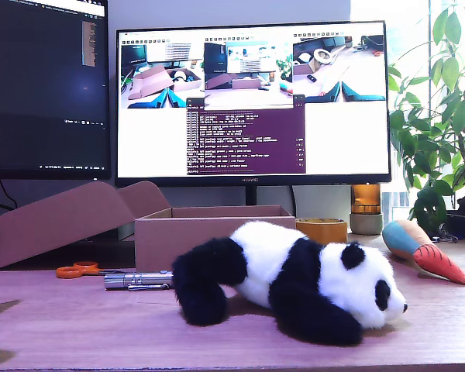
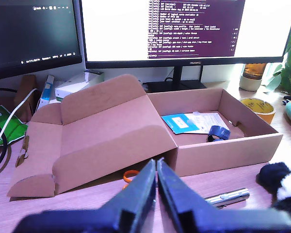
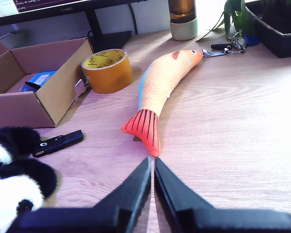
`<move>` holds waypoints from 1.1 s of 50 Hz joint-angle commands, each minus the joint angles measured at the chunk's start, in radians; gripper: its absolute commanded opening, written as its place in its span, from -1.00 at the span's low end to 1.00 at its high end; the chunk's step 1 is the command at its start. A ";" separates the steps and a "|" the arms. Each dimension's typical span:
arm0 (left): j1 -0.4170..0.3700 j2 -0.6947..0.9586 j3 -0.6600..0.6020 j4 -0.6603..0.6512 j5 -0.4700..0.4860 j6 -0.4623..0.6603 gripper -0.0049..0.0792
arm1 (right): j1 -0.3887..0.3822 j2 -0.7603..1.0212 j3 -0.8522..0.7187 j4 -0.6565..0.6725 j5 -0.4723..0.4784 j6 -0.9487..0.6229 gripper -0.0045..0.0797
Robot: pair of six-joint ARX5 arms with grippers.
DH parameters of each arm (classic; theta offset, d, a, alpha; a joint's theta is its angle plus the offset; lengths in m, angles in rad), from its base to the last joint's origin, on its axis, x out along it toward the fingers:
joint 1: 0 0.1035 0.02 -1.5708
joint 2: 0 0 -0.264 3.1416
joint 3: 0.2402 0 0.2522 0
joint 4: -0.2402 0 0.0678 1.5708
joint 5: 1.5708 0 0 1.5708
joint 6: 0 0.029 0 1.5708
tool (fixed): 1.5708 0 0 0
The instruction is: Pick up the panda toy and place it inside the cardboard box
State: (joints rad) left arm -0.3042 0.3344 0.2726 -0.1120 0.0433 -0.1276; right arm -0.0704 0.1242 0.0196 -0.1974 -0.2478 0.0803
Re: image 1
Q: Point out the green leafy houseplant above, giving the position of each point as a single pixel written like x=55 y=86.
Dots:
x=426 y=151

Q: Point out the open cardboard box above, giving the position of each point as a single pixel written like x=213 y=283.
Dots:
x=62 y=221

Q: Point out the metal key bunch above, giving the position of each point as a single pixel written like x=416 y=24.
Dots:
x=445 y=233

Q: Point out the carrot shaped plush toy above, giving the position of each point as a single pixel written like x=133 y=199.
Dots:
x=410 y=242

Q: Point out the bright Huawei computer monitor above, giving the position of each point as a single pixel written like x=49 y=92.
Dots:
x=341 y=135

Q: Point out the silver metal flashlight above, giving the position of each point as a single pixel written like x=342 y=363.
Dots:
x=131 y=280

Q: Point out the dark computer monitor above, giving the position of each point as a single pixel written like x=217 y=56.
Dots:
x=42 y=97

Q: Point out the amber jar with grey base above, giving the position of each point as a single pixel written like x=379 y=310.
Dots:
x=366 y=203

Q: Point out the black and white panda plush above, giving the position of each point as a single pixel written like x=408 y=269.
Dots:
x=271 y=255

